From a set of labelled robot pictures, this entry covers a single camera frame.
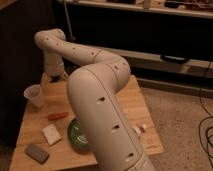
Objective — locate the red sausage-shaped object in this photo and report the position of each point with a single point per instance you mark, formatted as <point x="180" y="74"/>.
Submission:
<point x="57" y="116"/>

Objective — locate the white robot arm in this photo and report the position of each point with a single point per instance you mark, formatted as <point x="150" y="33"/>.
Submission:
<point x="92" y="90"/>

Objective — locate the green round bowl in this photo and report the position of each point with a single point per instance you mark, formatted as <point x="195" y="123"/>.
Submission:
<point x="76" y="138"/>

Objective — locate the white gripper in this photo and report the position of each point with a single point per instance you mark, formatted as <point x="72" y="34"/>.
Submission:
<point x="53" y="66"/>

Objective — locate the metal pole in background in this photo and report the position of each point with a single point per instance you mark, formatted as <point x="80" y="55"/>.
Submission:
<point x="72" y="38"/>

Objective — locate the upper background shelf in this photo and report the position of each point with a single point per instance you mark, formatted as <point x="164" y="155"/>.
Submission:
<point x="144" y="8"/>

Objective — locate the wooden table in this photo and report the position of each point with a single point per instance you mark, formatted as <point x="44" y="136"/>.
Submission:
<point x="62" y="155"/>

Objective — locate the small white bottle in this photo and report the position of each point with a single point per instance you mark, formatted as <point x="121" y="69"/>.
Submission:
<point x="140" y="129"/>

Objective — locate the grey rectangular block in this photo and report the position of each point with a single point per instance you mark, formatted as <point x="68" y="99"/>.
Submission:
<point x="37" y="153"/>

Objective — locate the black device on ledge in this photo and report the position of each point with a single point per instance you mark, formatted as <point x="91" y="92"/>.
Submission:
<point x="177" y="60"/>

